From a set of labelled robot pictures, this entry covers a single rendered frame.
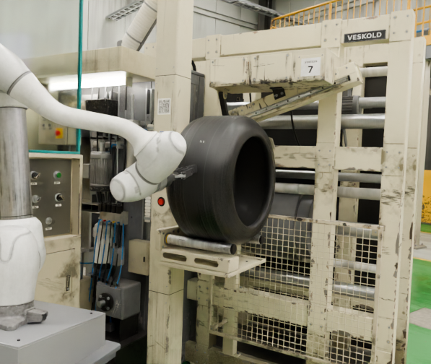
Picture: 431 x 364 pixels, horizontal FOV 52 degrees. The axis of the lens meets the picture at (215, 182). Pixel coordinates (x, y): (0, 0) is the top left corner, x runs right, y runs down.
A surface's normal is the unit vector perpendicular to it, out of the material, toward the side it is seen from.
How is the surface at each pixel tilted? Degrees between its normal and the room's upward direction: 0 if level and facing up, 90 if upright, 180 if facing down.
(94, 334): 90
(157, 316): 90
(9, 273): 83
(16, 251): 72
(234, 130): 53
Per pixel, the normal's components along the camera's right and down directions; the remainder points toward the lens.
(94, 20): 0.62, 0.07
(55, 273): 0.86, 0.06
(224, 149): 0.26, -0.31
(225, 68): -0.51, 0.03
